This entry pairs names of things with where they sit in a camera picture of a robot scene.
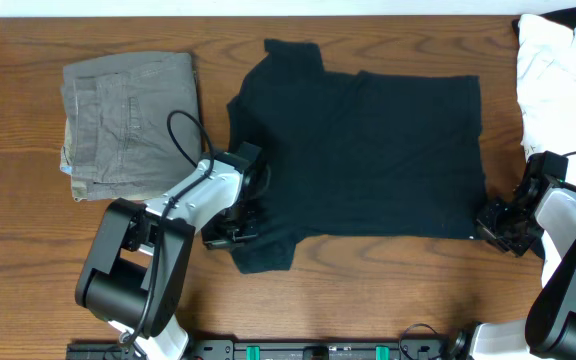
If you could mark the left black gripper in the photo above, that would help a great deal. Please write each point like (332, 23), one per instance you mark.
(215, 241)

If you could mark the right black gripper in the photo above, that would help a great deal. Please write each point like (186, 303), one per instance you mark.
(484, 224)

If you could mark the black t-shirt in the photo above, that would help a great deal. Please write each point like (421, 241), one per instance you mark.
(358, 154)

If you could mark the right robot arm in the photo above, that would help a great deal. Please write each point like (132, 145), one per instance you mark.
(549, 330)

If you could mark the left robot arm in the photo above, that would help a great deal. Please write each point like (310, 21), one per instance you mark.
(134, 273)

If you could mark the folded grey khaki pants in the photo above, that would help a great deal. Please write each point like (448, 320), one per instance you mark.
(130, 124)

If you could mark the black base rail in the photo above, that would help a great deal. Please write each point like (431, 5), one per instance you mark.
(224, 349)

